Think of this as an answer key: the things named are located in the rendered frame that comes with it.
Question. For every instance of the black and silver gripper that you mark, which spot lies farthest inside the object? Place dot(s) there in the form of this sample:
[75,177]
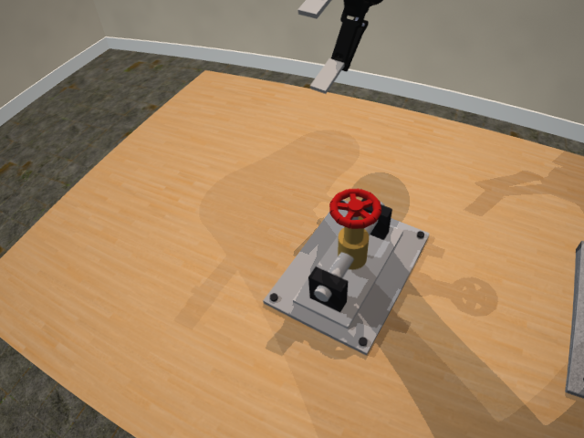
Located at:
[347,41]

